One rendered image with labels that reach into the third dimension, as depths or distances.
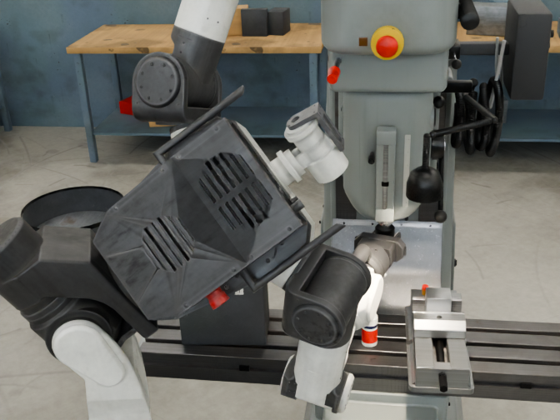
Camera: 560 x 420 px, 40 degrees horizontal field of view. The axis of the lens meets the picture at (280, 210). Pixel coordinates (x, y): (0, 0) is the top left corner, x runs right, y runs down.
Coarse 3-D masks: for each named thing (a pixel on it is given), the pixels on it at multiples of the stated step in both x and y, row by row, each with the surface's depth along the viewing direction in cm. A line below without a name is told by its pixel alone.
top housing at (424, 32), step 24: (336, 0) 140; (360, 0) 139; (384, 0) 138; (408, 0) 138; (432, 0) 137; (456, 0) 140; (336, 24) 142; (360, 24) 141; (384, 24) 140; (408, 24) 140; (432, 24) 139; (456, 24) 142; (336, 48) 144; (360, 48) 143; (408, 48) 142; (432, 48) 141
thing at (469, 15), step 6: (462, 0) 151; (468, 0) 150; (462, 6) 146; (468, 6) 145; (474, 6) 149; (462, 12) 142; (468, 12) 140; (474, 12) 140; (462, 18) 140; (468, 18) 140; (474, 18) 140; (462, 24) 141; (468, 24) 141; (474, 24) 141
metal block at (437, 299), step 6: (426, 288) 190; (432, 288) 190; (438, 288) 190; (444, 288) 190; (426, 294) 189; (432, 294) 188; (438, 294) 188; (444, 294) 187; (450, 294) 187; (426, 300) 188; (432, 300) 186; (438, 300) 186; (444, 300) 186; (450, 300) 186; (426, 306) 188; (432, 306) 187; (438, 306) 187; (444, 306) 187; (450, 306) 186
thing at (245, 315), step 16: (208, 304) 191; (224, 304) 191; (240, 304) 191; (256, 304) 190; (192, 320) 194; (208, 320) 193; (224, 320) 193; (240, 320) 193; (256, 320) 193; (192, 336) 196; (208, 336) 196; (224, 336) 195; (240, 336) 195; (256, 336) 195
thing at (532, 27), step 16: (512, 0) 190; (528, 0) 189; (512, 16) 183; (528, 16) 176; (544, 16) 175; (512, 32) 183; (528, 32) 177; (544, 32) 177; (512, 48) 182; (528, 48) 179; (544, 48) 178; (512, 64) 182; (528, 64) 181; (544, 64) 180; (512, 80) 183; (528, 80) 182; (544, 80) 182; (512, 96) 184; (528, 96) 184
